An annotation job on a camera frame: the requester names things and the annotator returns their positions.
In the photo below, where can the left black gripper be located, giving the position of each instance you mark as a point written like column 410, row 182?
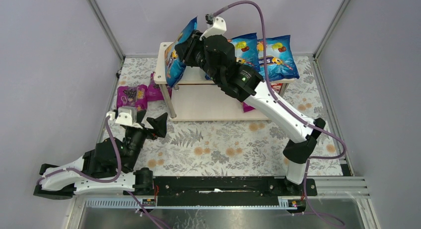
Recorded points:
column 144, row 126

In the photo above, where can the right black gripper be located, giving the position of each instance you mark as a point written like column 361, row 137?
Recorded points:
column 188, row 48

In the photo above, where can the blue Slendy bag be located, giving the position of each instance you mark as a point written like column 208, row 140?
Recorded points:
column 278, row 57
column 245, row 48
column 174, row 68

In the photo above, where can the purple candy bag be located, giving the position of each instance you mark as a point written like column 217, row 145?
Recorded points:
column 246, row 107
column 132, row 96
column 153, row 92

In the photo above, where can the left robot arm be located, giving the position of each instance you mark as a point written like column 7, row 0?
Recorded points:
column 109, row 167

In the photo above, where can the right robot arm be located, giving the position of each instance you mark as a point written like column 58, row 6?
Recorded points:
column 215, row 55

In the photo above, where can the white wooden two-tier shelf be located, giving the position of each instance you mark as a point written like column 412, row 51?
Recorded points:
column 196, row 99

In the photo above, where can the red white packet behind shelf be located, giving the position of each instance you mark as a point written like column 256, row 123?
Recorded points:
column 276, row 87

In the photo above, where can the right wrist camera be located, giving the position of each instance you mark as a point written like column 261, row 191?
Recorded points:
column 216, row 26

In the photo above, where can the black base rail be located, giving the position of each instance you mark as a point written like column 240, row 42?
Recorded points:
column 173, row 185

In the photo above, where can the slotted cable duct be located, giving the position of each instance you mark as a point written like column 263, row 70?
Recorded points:
column 148, row 203

